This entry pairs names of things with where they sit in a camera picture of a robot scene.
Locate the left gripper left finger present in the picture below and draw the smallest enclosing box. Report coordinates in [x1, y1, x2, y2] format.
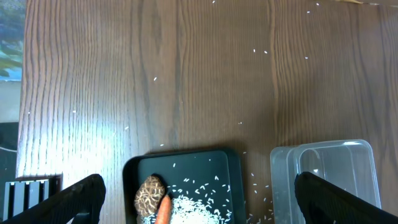
[3, 174, 106, 223]

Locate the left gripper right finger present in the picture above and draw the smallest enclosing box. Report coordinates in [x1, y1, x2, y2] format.
[294, 172, 397, 224]

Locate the brown food scrap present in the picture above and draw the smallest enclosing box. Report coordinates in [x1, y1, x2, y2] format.
[134, 175, 165, 217]

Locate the orange carrot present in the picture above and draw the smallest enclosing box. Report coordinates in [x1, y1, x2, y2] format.
[155, 195, 172, 224]

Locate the clear plastic container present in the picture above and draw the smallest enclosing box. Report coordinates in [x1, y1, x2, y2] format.
[270, 139, 382, 223]

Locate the grey slotted stand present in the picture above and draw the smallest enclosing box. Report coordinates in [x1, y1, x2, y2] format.
[1, 175, 62, 222]

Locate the white rice pile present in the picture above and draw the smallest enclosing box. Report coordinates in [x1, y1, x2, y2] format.
[139, 161, 233, 224]

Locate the black plastic tray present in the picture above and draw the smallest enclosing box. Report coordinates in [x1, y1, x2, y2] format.
[123, 147, 247, 223]

